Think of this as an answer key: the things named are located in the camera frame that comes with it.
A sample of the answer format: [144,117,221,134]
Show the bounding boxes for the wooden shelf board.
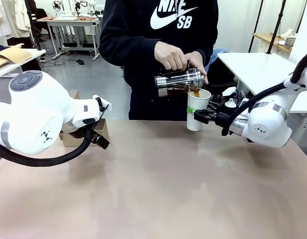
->
[252,32,293,52]

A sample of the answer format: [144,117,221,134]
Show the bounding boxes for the brown cardboard cup carrier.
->
[59,89,110,147]

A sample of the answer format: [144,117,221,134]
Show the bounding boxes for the person's black hoodie torso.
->
[98,0,219,121]

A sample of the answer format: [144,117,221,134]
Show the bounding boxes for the white table with envelopes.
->
[0,43,47,81]

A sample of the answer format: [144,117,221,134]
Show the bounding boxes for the black left arm cable sleeve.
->
[0,128,92,168]

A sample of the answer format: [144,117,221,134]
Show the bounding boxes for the person's left forearm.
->
[190,24,219,66]

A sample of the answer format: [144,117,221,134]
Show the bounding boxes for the person's right hand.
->
[153,40,191,72]

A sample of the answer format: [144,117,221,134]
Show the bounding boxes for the grey background workbench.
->
[36,16,102,61]

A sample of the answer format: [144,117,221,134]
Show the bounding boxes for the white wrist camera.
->
[221,87,250,110]
[92,94,113,120]

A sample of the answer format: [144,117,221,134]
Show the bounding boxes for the blue cloth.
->
[210,48,230,66]

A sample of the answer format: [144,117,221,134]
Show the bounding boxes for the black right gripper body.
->
[210,111,235,132]

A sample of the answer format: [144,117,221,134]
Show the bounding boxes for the white coat on mannequin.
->
[0,0,32,47]

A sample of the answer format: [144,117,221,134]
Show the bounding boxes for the grey stacked cups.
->
[284,34,297,49]

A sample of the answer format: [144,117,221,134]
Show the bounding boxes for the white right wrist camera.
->
[221,87,250,110]

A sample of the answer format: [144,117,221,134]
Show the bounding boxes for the glass coffee press pitcher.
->
[154,61,204,99]

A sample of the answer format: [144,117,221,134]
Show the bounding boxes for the tall white paper cup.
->
[186,89,212,132]

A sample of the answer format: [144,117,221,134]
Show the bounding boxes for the brown paper envelopes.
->
[0,43,35,71]

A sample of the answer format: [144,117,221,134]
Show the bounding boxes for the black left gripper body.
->
[90,134,111,150]

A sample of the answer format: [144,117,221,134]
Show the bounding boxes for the person's right forearm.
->
[98,14,164,67]

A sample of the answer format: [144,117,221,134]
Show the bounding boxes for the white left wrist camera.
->
[92,94,113,120]

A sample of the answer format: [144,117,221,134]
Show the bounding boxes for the white side table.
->
[216,51,307,114]

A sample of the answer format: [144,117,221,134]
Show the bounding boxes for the person's left hand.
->
[185,51,209,86]

